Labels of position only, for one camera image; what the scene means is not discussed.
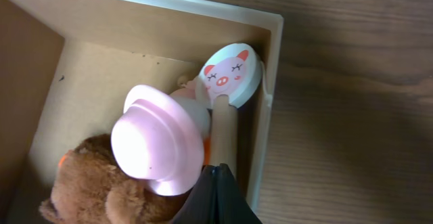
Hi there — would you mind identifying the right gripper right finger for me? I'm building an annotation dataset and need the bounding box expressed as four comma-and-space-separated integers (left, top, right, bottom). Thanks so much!
216, 164, 262, 224

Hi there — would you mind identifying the pink duck toy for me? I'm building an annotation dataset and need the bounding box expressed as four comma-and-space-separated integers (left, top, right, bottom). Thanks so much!
111, 81, 210, 196

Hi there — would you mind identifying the brown plush toy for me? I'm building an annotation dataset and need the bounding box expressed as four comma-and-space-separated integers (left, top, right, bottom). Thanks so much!
39, 134, 189, 224

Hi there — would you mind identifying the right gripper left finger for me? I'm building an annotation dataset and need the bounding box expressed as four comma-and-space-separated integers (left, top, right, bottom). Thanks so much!
170, 166, 216, 224

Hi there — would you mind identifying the white cardboard box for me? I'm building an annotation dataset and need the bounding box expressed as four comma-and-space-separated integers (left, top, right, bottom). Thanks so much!
2, 0, 283, 223

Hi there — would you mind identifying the small wooden rattle drum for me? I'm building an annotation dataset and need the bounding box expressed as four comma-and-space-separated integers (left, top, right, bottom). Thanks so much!
177, 42, 263, 177

